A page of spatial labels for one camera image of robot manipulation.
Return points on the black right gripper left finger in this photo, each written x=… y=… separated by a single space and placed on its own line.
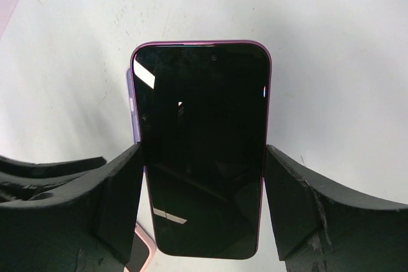
x=86 y=224

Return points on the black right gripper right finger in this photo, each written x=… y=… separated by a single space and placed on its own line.
x=321 y=225

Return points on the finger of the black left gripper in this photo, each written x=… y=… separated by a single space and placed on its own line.
x=13 y=171
x=20 y=186

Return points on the pink silicone phone case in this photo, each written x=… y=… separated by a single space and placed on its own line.
x=148 y=240

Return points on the lilac phone case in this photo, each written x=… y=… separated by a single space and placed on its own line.
x=132 y=105

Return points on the black smartphone pink edge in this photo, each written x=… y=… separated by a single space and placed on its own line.
x=201 y=116

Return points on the purple smartphone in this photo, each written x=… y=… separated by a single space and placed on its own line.
x=139 y=255

